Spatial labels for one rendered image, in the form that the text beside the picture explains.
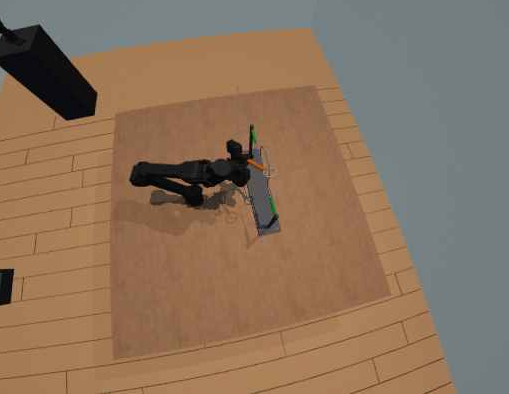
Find orange-brown handle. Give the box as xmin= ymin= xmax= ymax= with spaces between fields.
xmin=246 ymin=159 xmax=276 ymax=178

